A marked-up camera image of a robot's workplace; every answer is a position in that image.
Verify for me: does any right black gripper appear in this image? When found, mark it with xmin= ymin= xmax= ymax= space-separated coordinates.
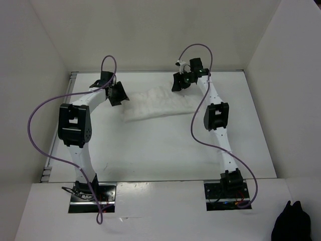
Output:
xmin=171 ymin=70 xmax=194 ymax=92

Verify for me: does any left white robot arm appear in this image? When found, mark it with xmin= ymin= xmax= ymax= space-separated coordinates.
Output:
xmin=58 ymin=71 xmax=129 ymax=201

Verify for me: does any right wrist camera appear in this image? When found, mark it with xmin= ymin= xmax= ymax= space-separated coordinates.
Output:
xmin=175 ymin=60 xmax=186 ymax=67

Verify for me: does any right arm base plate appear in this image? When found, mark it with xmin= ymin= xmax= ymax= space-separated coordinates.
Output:
xmin=204 ymin=182 xmax=250 ymax=211

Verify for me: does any white pleated skirt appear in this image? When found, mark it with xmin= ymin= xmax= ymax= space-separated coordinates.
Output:
xmin=122 ymin=85 xmax=200 ymax=122

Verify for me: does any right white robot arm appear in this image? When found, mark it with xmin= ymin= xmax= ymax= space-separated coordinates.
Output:
xmin=172 ymin=58 xmax=243 ymax=197

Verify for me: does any black cloth bundle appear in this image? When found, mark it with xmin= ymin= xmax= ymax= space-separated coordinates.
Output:
xmin=271 ymin=201 xmax=312 ymax=240

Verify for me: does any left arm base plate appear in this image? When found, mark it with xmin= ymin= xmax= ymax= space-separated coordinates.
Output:
xmin=64 ymin=182 xmax=117 ymax=213

